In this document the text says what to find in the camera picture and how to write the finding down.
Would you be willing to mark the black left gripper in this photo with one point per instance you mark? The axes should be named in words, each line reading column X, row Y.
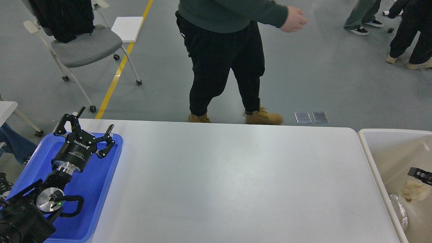
column 77, row 150

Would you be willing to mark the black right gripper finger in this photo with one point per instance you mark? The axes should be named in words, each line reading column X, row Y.
column 422, row 175

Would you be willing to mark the brown paper ball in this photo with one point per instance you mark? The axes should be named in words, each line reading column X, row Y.
column 414, row 191

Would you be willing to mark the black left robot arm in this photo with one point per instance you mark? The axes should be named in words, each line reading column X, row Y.
column 29, row 215

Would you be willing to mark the beige plastic bin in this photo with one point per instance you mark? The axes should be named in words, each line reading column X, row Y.
column 391, row 153

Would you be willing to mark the crumpled clear plastic wrap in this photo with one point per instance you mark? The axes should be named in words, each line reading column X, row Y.
column 399, row 211

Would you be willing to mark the blue plastic tray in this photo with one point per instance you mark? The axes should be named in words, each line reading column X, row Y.
column 92, row 184

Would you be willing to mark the person in blue jeans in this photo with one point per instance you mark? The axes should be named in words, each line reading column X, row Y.
column 15, row 144

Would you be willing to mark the white side table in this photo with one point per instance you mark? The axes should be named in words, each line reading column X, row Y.
column 10, row 112

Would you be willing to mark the white board on floor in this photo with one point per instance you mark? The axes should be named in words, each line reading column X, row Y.
column 127, row 28

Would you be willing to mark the black jacket on chair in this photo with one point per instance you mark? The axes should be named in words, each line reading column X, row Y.
column 66, row 19

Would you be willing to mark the right metal floor plate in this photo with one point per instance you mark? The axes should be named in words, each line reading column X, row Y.
column 320, row 117

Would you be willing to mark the metal floor plate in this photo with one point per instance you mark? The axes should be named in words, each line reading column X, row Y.
column 303, row 118
column 320, row 117

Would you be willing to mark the left metal floor plate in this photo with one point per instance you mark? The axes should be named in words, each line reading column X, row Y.
column 303, row 118

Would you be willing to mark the person in black trousers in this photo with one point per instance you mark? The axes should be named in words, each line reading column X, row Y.
column 416, row 17

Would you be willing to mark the person in green sweater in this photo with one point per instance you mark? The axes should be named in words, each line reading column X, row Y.
column 222, row 36

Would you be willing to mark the person in grey trousers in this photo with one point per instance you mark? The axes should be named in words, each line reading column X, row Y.
column 363, row 13

